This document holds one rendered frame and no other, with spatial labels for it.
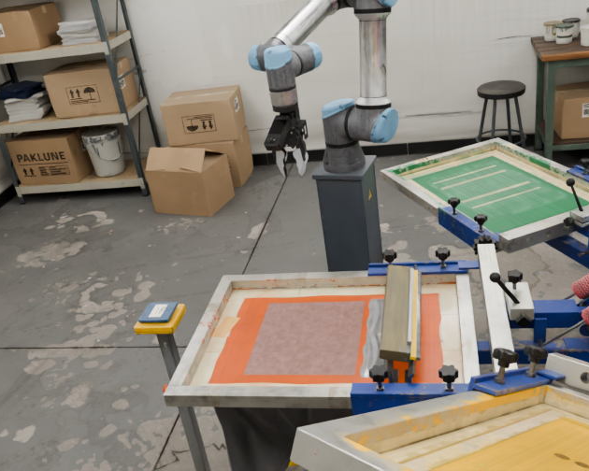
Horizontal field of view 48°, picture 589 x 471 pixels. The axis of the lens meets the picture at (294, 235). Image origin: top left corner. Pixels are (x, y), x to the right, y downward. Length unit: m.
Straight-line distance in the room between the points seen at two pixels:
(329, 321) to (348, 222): 0.52
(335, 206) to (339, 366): 0.75
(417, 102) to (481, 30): 0.72
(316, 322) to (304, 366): 0.20
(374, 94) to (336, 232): 0.53
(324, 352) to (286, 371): 0.12
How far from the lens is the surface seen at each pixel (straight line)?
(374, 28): 2.14
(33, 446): 3.41
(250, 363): 1.84
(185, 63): 5.78
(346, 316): 1.96
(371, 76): 2.15
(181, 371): 1.82
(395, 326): 1.73
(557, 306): 1.83
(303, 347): 1.86
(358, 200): 2.30
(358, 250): 2.40
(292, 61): 1.82
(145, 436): 3.20
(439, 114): 5.57
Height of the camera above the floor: 2.07
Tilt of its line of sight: 27 degrees down
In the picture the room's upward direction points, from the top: 9 degrees counter-clockwise
